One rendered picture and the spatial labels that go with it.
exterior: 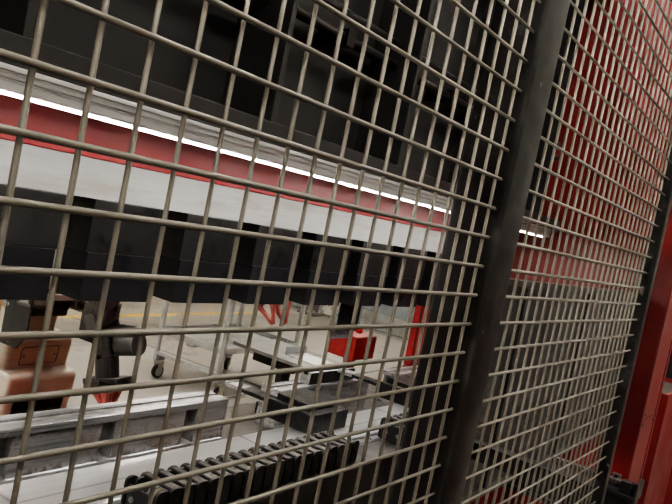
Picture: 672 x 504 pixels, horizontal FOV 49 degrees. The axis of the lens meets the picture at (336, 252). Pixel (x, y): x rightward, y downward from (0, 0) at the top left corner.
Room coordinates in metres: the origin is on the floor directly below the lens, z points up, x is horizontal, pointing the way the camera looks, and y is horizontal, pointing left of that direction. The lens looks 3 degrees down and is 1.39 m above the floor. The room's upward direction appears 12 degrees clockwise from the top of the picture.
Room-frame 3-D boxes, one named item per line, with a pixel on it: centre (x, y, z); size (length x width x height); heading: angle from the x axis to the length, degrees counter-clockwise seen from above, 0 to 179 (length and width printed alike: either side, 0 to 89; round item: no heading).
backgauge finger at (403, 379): (1.79, -0.18, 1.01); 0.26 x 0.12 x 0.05; 56
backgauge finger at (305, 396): (1.44, 0.05, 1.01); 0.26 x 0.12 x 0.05; 56
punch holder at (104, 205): (1.23, 0.38, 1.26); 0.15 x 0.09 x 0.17; 146
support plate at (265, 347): (1.96, 0.06, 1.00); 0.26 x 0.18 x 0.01; 56
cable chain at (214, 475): (1.01, 0.05, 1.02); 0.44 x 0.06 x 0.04; 146
